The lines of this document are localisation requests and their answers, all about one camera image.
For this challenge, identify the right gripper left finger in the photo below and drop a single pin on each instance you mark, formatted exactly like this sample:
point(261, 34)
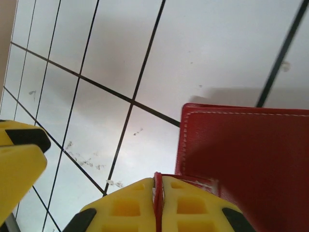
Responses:
point(125, 205)

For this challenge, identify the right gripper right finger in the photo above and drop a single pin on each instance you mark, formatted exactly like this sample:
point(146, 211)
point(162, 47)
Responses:
point(193, 205)

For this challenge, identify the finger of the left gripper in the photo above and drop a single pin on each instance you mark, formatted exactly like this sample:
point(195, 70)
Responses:
point(19, 174)
point(24, 137)

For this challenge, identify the red leather card holder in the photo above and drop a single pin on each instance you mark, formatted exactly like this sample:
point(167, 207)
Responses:
point(241, 157)

